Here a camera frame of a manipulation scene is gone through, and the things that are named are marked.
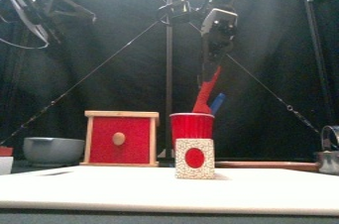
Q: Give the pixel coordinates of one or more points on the red toy knife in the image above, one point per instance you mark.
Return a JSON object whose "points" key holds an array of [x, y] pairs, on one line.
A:
{"points": [[205, 94]]}

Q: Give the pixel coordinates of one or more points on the white sushi roll red centre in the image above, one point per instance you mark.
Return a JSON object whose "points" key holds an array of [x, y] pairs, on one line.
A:
{"points": [[195, 158]]}

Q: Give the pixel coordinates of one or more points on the blue toy utensil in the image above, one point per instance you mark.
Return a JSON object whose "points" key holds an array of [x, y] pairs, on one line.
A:
{"points": [[217, 102]]}

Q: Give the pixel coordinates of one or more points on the red plastic cup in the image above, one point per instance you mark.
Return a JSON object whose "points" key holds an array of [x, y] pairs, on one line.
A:
{"points": [[193, 128]]}

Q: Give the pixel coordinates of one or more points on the wooden box with red drawer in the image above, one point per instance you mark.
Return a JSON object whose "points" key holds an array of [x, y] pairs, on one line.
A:
{"points": [[122, 139]]}

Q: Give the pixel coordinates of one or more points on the white cutting board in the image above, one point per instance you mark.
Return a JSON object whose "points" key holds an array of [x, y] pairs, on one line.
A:
{"points": [[167, 190]]}

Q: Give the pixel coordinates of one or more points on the grey bowl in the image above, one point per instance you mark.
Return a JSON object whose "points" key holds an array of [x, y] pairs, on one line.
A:
{"points": [[53, 151]]}

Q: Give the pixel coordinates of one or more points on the red and white container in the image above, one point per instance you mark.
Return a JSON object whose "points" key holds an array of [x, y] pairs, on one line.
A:
{"points": [[6, 160]]}

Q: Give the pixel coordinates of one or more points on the vertical metal frame pole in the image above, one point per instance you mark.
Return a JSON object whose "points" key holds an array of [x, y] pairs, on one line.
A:
{"points": [[169, 69]]}

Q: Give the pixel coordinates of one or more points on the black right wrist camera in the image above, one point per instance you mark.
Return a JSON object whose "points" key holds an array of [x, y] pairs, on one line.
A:
{"points": [[177, 11]]}

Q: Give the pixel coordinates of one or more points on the slanted metal frame pole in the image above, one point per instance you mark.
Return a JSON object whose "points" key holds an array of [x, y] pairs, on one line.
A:
{"points": [[316, 46]]}

